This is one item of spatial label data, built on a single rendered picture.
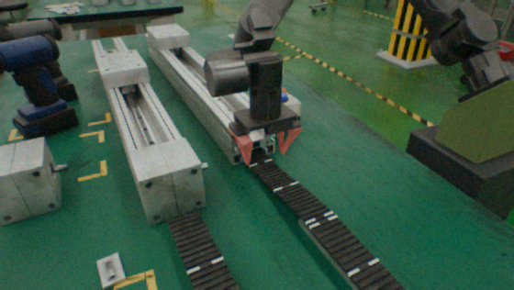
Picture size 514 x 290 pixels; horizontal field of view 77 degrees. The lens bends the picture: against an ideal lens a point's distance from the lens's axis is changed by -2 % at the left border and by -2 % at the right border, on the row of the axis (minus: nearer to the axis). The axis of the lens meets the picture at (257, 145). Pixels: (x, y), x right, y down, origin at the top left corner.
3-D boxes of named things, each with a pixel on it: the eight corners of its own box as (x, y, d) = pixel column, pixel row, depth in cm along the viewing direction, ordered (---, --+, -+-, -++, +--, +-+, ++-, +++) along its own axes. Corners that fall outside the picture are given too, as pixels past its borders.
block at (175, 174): (219, 202, 59) (215, 159, 54) (150, 226, 54) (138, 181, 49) (202, 174, 66) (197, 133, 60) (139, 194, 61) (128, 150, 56)
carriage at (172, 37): (192, 53, 111) (190, 33, 108) (160, 59, 107) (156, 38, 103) (178, 41, 123) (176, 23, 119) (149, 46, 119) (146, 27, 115)
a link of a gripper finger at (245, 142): (229, 157, 65) (227, 116, 60) (262, 148, 68) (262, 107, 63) (243, 176, 60) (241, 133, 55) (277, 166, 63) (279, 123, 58)
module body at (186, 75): (274, 152, 72) (275, 118, 67) (232, 165, 68) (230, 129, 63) (174, 52, 131) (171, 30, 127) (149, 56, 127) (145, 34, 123)
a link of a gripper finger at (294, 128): (252, 150, 67) (251, 109, 62) (283, 142, 70) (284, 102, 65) (268, 169, 62) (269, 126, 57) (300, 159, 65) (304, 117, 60)
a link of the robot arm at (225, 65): (266, 5, 53) (252, 37, 61) (196, 12, 49) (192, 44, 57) (290, 71, 51) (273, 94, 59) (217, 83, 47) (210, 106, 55)
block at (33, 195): (76, 204, 58) (59, 161, 53) (1, 226, 54) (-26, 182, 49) (74, 173, 66) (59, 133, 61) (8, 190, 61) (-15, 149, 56)
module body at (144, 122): (190, 177, 65) (185, 141, 60) (139, 194, 61) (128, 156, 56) (125, 60, 124) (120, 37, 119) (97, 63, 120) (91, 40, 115)
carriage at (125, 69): (151, 91, 85) (147, 66, 82) (107, 99, 81) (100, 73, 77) (139, 72, 97) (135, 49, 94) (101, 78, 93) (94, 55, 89)
